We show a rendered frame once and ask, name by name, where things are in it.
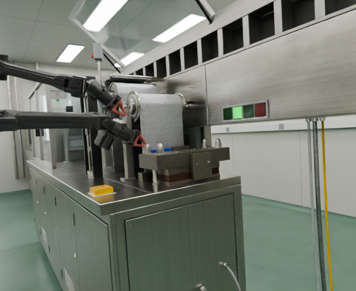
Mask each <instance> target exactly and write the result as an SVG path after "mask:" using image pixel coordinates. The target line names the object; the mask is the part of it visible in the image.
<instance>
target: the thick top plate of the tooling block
mask: <svg viewBox="0 0 356 291"><path fill-rule="evenodd" d="M202 152H211V162H219V161H226V160H230V148H229V147H222V148H214V147H208V148H202V147H200V148H190V149H188V150H177V151H165V152H164V153H165V154H163V155H157V152H153V153H151V154H139V155H138V156H139V165H140V168H144V169H150V170H157V171H159V170H166V169H173V168H178V167H185V166H191V161H190V155H191V154H196V153H202Z"/></svg>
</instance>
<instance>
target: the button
mask: <svg viewBox="0 0 356 291"><path fill-rule="evenodd" d="M113 192H114V191H113V187H112V186H109V185H101V186H94V187H90V193H91V194H93V195H95V196H97V195H103V194H107V193H113Z"/></svg>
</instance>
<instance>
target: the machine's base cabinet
mask: <svg viewBox="0 0 356 291"><path fill-rule="evenodd" d="M30 171H31V174H30V177H31V184H32V196H33V209H34V216H35V217H34V222H35V229H36V233H37V235H38V237H39V240H40V242H41V243H42V246H43V248H44V250H45V253H46V255H47V257H48V259H49V261H50V264H51V266H52V268H53V270H54V272H55V275H56V277H57V279H58V281H59V284H60V286H61V288H62V290H63V291H200V288H201V287H202V286H205V287H207V291H239V290H238V288H237V285H236V283H235V281H234V278H233V277H232V275H231V274H230V272H229V271H228V269H226V268H224V267H223V263H224V262H226V263H228V267H229V268H230V269H231V271H232V272H233V273H234V275H235V277H236V279H237V281H238V283H239V286H240V288H241V291H246V276H245V252H244V240H243V216H242V192H241V184H238V185H233V186H229V187H225V188H221V189H216V190H213V191H208V192H203V193H198V194H195V195H190V196H186V197H181V198H178V199H173V200H168V201H165V202H160V203H156V204H151V205H148V206H143V207H138V208H134V209H130V210H126V211H121V212H116V213H113V214H108V215H103V216H100V215H99V214H97V213H96V212H94V211H93V210H92V209H90V208H89V207H87V206H86V205H85V204H83V203H82V202H80V201H79V200H77V199H76V198H75V197H73V196H72V195H70V194H69V193H67V192H66V191H64V190H63V189H62V188H60V187H59V186H57V185H56V184H54V183H53V182H52V181H50V180H49V179H47V178H46V177H45V176H43V175H41V174H40V173H39V172H37V171H36V170H34V169H33V168H31V167H30Z"/></svg>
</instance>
